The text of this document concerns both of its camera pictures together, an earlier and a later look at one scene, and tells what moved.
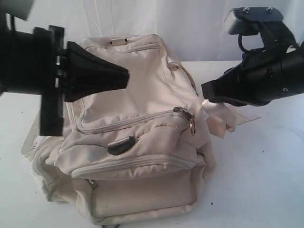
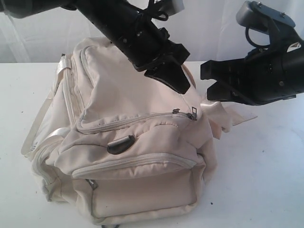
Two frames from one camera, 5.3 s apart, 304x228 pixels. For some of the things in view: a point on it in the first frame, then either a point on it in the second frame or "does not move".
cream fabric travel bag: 140,153 does not move
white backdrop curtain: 192,30 does not move
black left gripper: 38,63 -> 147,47
